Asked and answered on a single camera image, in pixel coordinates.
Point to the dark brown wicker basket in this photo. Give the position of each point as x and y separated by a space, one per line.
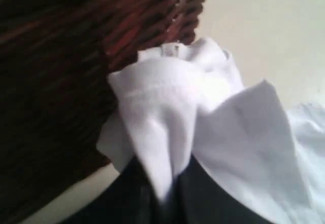
55 56

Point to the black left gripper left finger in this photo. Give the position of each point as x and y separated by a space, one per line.
129 199

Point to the white t-shirt with red print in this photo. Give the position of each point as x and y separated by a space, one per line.
178 101

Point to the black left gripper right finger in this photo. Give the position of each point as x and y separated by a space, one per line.
201 200

